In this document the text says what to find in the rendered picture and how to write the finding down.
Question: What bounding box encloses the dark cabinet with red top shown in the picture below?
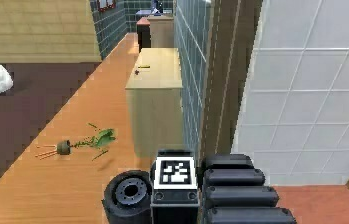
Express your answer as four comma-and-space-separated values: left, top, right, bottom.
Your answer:
135, 17, 152, 53

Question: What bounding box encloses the brown room door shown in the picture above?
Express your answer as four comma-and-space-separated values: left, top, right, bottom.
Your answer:
199, 0, 265, 158

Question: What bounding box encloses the green potted house plant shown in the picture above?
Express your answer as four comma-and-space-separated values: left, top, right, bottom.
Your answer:
34, 122, 117, 162

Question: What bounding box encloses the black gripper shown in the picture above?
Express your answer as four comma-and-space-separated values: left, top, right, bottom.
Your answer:
101, 169, 155, 224

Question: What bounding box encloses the red framed wall picture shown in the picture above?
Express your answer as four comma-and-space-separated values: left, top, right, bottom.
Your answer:
96, 0, 117, 13

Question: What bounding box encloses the tall beige cabinet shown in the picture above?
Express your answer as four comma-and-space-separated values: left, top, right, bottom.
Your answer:
146, 14, 175, 49

